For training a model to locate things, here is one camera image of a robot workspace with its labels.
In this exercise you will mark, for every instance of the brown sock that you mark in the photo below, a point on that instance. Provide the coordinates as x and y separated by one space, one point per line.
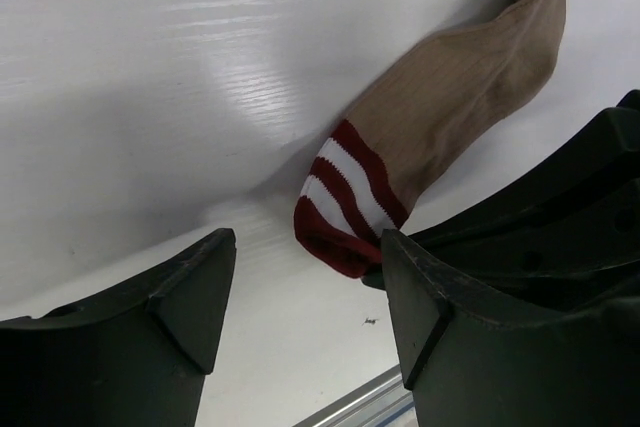
407 128

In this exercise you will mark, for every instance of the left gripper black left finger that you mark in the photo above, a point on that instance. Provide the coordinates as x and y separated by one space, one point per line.
135 354

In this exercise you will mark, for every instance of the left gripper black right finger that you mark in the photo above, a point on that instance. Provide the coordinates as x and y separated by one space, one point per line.
472 355

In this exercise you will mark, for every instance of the aluminium rail frame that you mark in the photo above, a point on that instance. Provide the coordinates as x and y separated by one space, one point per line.
381 402

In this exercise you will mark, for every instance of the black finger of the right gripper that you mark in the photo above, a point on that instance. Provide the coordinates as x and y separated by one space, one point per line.
566 231

